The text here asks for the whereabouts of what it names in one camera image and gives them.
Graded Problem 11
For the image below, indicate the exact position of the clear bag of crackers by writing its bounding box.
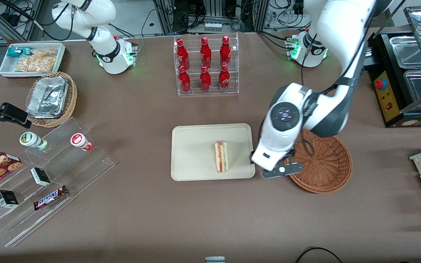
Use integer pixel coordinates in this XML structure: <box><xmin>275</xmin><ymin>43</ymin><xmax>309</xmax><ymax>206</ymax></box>
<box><xmin>15</xmin><ymin>49</ymin><xmax>58</xmax><ymax>73</ymax></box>

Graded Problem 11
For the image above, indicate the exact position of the beige plastic tray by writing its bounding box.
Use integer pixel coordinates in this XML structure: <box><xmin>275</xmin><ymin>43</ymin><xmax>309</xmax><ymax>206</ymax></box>
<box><xmin>171</xmin><ymin>123</ymin><xmax>255</xmax><ymax>182</ymax></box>

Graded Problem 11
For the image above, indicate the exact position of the small black box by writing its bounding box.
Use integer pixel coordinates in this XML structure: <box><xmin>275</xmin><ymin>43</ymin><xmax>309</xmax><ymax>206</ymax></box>
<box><xmin>30</xmin><ymin>167</ymin><xmax>51</xmax><ymax>187</ymax></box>
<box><xmin>0</xmin><ymin>190</ymin><xmax>19</xmax><ymax>209</ymax></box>

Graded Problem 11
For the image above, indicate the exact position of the red lid cup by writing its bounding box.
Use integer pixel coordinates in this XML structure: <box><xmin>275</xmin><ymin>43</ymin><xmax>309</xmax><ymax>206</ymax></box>
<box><xmin>70</xmin><ymin>133</ymin><xmax>94</xmax><ymax>152</ymax></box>

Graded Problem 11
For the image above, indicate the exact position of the white rectangular snack bin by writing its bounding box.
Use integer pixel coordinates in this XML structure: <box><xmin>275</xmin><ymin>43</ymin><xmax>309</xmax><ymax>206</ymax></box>
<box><xmin>0</xmin><ymin>42</ymin><xmax>66</xmax><ymax>79</ymax></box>

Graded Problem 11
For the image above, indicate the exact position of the aluminium foil container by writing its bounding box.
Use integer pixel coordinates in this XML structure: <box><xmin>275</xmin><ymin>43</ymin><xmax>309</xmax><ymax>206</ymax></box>
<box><xmin>26</xmin><ymin>76</ymin><xmax>69</xmax><ymax>119</ymax></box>

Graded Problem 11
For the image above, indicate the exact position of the black hot food display case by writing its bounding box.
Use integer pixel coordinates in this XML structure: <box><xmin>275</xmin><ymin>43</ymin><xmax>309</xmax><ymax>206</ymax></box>
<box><xmin>364</xmin><ymin>5</ymin><xmax>421</xmax><ymax>128</ymax></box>

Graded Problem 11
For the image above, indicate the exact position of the teal snack packet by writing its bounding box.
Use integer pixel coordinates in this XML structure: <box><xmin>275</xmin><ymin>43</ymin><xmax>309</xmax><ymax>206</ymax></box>
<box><xmin>7</xmin><ymin>46</ymin><xmax>33</xmax><ymax>58</ymax></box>

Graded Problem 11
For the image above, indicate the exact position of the black cable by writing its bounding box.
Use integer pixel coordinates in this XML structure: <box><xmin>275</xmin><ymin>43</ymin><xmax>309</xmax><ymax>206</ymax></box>
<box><xmin>295</xmin><ymin>247</ymin><xmax>344</xmax><ymax>263</ymax></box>

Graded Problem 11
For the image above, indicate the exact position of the triangular sandwich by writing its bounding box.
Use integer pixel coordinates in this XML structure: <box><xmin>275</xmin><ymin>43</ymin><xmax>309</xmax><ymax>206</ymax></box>
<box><xmin>214</xmin><ymin>140</ymin><xmax>229</xmax><ymax>173</ymax></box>

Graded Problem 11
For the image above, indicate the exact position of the round brown wicker basket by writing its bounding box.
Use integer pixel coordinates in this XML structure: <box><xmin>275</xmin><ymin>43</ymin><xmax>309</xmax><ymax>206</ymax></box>
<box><xmin>284</xmin><ymin>128</ymin><xmax>353</xmax><ymax>194</ymax></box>

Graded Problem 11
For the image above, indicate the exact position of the clear acrylic bottle rack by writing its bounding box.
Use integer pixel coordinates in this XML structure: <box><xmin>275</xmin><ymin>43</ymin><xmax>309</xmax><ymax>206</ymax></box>
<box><xmin>174</xmin><ymin>33</ymin><xmax>239</xmax><ymax>96</ymax></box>

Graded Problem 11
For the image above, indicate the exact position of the red drink bottle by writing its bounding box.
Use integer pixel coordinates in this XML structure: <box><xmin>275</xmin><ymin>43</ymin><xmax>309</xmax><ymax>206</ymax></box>
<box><xmin>178</xmin><ymin>65</ymin><xmax>191</xmax><ymax>93</ymax></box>
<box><xmin>220</xmin><ymin>36</ymin><xmax>231</xmax><ymax>68</ymax></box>
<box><xmin>200</xmin><ymin>37</ymin><xmax>212</xmax><ymax>68</ymax></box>
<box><xmin>200</xmin><ymin>66</ymin><xmax>212</xmax><ymax>92</ymax></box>
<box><xmin>219</xmin><ymin>65</ymin><xmax>231</xmax><ymax>91</ymax></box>
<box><xmin>176</xmin><ymin>38</ymin><xmax>190</xmax><ymax>70</ymax></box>

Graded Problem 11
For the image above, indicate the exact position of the snickers chocolate bar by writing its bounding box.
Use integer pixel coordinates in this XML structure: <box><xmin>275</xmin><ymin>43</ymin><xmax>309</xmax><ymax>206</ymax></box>
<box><xmin>33</xmin><ymin>185</ymin><xmax>69</xmax><ymax>211</ymax></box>

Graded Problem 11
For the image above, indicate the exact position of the clear acrylic stepped display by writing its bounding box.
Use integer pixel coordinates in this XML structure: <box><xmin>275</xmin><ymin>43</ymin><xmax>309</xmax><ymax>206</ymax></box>
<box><xmin>0</xmin><ymin>117</ymin><xmax>116</xmax><ymax>247</ymax></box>

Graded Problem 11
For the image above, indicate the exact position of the green lid cup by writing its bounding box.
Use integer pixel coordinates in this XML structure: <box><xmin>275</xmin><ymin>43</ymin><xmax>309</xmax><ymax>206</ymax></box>
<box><xmin>19</xmin><ymin>131</ymin><xmax>49</xmax><ymax>151</ymax></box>

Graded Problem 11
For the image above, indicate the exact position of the oval wicker basket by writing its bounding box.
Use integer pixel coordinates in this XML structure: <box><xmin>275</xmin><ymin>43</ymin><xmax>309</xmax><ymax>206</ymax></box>
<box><xmin>25</xmin><ymin>72</ymin><xmax>78</xmax><ymax>128</ymax></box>

